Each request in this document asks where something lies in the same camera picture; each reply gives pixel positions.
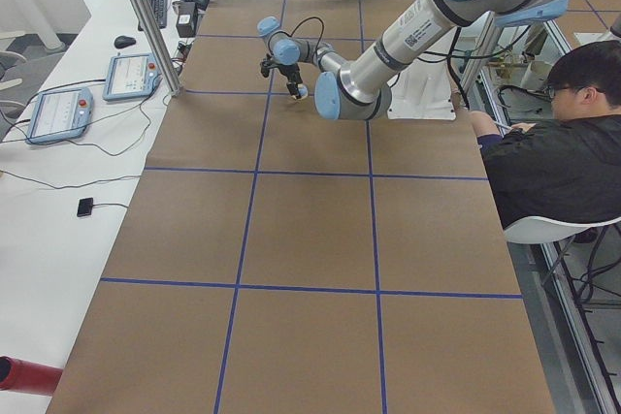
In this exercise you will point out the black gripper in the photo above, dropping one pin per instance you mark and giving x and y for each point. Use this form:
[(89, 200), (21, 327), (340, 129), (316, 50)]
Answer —
[(289, 76)]

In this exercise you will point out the blue desk bell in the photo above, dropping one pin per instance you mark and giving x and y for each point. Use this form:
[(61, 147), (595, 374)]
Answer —
[(301, 93)]

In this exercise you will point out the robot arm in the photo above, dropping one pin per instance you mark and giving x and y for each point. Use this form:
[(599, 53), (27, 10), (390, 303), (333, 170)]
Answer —
[(358, 89)]

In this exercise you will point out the black power box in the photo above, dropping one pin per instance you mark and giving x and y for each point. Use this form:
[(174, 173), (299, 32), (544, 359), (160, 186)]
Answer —
[(186, 23)]

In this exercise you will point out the far teach pendant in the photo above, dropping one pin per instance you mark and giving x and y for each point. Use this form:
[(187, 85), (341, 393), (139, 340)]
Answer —
[(130, 77)]

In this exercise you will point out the teach pendant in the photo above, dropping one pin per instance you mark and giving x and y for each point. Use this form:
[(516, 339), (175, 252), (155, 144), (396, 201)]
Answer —
[(60, 115), (130, 77)]

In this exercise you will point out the black keyboard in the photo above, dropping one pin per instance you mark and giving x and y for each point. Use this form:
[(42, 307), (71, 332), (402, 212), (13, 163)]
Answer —
[(159, 9)]

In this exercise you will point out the black computer mouse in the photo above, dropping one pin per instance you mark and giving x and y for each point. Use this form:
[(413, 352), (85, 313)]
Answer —
[(122, 41)]

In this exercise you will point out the near teach pendant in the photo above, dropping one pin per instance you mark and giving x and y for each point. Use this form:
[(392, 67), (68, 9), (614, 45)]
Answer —
[(60, 115)]

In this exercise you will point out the small black puck device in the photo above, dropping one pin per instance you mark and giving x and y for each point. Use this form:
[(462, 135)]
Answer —
[(85, 207)]

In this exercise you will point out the white plastic chair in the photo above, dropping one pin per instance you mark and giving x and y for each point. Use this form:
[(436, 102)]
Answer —
[(542, 230)]

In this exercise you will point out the seated person in black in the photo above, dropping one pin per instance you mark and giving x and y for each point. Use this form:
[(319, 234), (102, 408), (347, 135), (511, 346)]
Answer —
[(568, 168)]

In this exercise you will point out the red cylinder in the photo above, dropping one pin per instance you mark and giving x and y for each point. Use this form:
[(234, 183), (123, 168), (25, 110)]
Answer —
[(28, 378)]

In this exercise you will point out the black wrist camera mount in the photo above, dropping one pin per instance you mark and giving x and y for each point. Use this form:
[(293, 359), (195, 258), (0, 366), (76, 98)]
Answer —
[(267, 64)]

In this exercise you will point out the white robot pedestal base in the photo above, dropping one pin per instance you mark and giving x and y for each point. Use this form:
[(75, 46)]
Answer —
[(422, 92)]

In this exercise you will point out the aluminium frame post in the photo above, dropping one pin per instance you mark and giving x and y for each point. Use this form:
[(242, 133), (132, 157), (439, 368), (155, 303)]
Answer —
[(157, 44)]

